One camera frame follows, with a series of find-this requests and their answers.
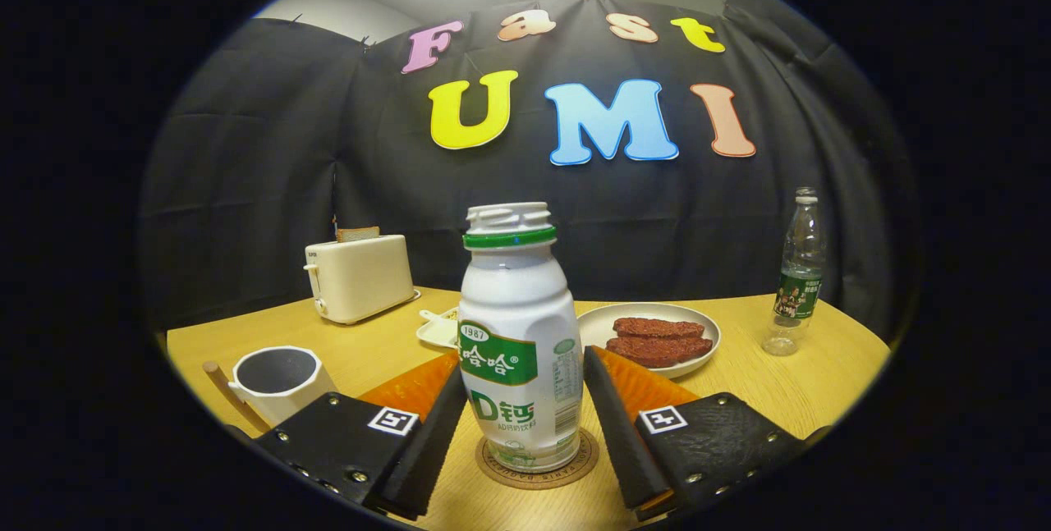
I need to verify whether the white divided bean dish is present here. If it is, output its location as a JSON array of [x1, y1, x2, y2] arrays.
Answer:
[[416, 307, 461, 349]]

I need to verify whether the black backdrop cloth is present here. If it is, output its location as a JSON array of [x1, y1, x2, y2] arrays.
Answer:
[[140, 0, 920, 343]]

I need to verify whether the wooden table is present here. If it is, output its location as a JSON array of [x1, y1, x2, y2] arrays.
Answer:
[[160, 286, 894, 531]]

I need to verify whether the white juice bottle green label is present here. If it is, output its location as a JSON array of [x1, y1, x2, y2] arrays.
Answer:
[[457, 202, 585, 474]]

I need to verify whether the white plate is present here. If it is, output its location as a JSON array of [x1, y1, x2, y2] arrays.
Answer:
[[576, 302, 723, 380]]

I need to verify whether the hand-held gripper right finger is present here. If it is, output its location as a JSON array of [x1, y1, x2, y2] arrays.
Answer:
[[583, 346, 830, 522]]

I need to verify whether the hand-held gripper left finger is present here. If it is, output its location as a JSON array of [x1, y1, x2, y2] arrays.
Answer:
[[226, 350, 469, 520]]

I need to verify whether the round wooden coaster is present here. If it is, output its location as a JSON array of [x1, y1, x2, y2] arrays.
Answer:
[[475, 428, 600, 490]]

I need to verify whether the clear plastic water bottle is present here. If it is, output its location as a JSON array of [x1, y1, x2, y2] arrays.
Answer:
[[761, 187, 828, 357]]

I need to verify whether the cream toaster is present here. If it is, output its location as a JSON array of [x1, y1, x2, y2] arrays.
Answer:
[[304, 234, 421, 326]]

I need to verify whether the brown meat piece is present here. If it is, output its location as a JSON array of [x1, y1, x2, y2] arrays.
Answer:
[[613, 317, 706, 341], [606, 336, 714, 368]]

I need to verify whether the white cup wooden handle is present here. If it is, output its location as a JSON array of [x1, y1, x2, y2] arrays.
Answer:
[[203, 345, 339, 429]]

